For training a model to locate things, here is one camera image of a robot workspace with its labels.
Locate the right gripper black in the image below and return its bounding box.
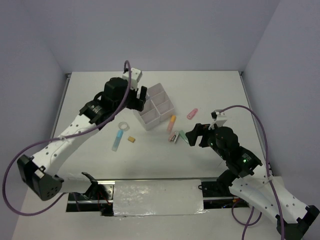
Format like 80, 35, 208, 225
185, 122, 227, 159

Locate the pink mini stapler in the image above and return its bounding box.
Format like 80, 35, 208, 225
168, 131, 180, 144

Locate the tan eraser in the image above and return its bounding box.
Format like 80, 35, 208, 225
127, 136, 136, 143

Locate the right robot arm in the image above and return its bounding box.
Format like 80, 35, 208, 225
185, 123, 320, 240

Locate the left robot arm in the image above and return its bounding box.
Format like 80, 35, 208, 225
17, 74, 147, 201

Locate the pink eraser case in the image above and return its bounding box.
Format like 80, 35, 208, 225
187, 108, 198, 120

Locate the right white divided container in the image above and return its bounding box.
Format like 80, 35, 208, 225
147, 83, 175, 122

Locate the white divided container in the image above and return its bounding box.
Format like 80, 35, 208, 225
133, 100, 160, 131
147, 83, 175, 122

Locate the left white divided container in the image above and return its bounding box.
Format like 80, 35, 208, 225
133, 100, 160, 131

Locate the pink orange highlighter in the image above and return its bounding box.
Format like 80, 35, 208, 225
166, 115, 177, 134

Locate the clear tape dispenser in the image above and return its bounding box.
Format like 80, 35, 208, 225
118, 121, 130, 132

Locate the light blue pen case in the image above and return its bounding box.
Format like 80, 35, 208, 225
111, 129, 124, 152

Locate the silver foil sheet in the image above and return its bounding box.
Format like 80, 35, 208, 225
113, 179, 205, 217

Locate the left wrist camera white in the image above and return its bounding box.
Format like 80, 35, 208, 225
122, 67, 143, 91

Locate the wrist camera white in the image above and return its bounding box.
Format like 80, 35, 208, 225
208, 109, 227, 130
122, 67, 143, 91

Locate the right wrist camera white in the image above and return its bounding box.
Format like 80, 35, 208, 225
208, 109, 227, 130

